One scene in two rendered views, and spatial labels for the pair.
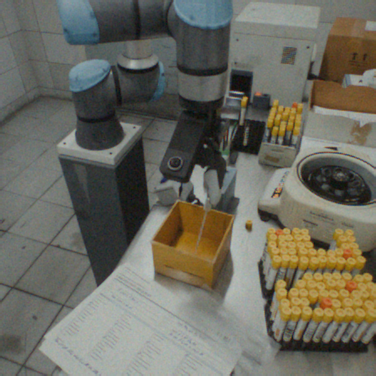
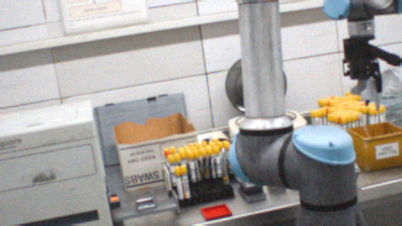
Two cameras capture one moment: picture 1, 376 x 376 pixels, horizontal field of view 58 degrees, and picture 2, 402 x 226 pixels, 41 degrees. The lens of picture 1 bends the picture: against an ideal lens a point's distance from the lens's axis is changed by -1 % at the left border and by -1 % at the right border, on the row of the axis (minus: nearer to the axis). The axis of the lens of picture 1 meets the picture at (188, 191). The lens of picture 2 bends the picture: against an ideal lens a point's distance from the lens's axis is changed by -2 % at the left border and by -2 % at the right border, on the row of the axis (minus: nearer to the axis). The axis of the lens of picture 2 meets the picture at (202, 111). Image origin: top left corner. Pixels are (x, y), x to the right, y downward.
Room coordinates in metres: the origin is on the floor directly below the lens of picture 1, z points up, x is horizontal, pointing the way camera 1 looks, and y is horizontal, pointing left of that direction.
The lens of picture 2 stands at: (1.64, 1.07, 1.43)
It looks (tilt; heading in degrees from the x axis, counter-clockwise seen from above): 13 degrees down; 241
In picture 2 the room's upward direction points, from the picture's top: 8 degrees counter-clockwise
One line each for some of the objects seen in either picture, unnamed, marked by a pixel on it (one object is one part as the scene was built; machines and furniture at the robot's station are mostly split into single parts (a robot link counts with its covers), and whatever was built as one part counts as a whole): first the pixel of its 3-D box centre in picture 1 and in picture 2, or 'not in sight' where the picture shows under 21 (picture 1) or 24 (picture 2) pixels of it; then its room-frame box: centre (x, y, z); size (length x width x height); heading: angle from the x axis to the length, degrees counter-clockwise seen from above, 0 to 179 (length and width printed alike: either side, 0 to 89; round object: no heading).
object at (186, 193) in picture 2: (250, 123); (198, 178); (0.98, -0.20, 0.93); 0.17 x 0.09 x 0.11; 162
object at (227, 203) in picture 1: (221, 194); not in sight; (0.64, -0.08, 0.92); 0.10 x 0.07 x 0.10; 156
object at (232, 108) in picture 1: (236, 98); (136, 206); (1.18, -0.17, 0.92); 0.21 x 0.07 x 0.05; 161
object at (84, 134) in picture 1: (97, 123); (329, 216); (0.94, 0.28, 0.95); 0.15 x 0.15 x 0.10
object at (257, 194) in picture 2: (221, 151); (251, 188); (0.87, -0.10, 0.89); 0.09 x 0.05 x 0.04; 71
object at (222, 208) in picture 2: not in sight; (215, 212); (1.01, -0.07, 0.88); 0.07 x 0.07 x 0.01; 71
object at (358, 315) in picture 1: (350, 329); not in sight; (0.29, -0.27, 0.93); 0.02 x 0.02 x 0.11
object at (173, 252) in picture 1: (193, 244); (377, 146); (0.48, -0.01, 0.93); 0.13 x 0.13 x 0.10; 67
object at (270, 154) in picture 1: (280, 138); (200, 172); (0.92, -0.29, 0.91); 0.20 x 0.10 x 0.07; 161
